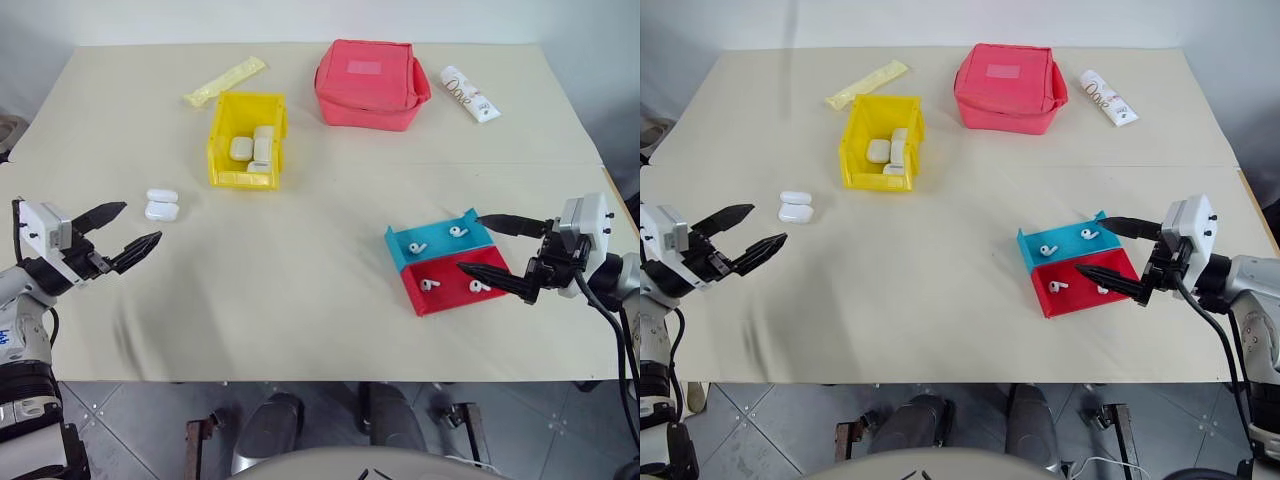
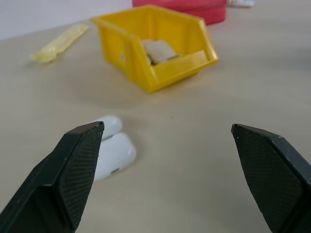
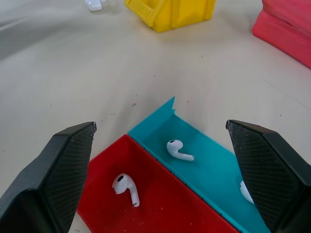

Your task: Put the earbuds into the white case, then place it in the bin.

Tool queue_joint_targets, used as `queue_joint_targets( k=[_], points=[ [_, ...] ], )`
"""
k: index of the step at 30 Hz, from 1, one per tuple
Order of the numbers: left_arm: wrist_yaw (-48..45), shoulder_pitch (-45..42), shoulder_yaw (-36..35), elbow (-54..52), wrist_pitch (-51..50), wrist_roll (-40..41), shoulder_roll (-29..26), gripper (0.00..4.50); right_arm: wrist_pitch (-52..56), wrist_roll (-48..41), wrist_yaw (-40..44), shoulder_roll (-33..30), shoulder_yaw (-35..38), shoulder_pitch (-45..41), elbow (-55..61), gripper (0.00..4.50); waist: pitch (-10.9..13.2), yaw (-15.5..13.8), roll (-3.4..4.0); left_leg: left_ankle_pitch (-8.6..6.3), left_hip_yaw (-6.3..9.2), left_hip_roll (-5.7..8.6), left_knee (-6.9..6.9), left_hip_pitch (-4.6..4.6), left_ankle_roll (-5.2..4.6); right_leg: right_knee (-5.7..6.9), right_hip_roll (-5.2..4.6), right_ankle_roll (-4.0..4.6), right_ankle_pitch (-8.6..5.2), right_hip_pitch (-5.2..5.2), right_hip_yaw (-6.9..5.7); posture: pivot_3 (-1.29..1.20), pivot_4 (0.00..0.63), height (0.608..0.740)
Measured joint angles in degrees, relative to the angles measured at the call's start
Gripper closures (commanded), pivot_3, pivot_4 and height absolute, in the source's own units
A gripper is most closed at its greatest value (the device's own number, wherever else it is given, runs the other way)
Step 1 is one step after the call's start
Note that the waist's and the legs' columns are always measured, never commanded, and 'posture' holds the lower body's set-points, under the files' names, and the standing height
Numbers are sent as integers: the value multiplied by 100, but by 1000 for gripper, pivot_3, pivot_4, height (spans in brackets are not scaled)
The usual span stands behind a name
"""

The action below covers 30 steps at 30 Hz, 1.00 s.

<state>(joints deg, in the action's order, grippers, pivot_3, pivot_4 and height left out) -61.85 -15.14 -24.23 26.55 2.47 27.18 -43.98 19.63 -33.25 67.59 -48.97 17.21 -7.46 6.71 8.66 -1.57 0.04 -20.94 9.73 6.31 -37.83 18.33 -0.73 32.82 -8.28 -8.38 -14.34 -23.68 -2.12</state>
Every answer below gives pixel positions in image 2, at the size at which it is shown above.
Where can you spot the yellow plastic bin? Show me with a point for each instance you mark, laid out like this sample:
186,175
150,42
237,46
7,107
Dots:
170,70

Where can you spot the white earbuds case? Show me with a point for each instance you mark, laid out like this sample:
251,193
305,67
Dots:
116,155

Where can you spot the red plastic bin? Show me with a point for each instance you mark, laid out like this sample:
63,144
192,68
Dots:
209,13

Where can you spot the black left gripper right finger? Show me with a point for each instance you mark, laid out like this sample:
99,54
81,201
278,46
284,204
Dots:
274,179

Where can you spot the white object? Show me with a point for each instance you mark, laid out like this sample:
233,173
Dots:
243,3

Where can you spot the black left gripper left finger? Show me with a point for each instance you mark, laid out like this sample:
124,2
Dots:
53,179

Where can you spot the beige rectangular object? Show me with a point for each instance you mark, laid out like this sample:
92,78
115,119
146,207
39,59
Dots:
159,51

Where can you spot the yellow translucent plastic packet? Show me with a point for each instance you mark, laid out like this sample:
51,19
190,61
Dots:
58,43

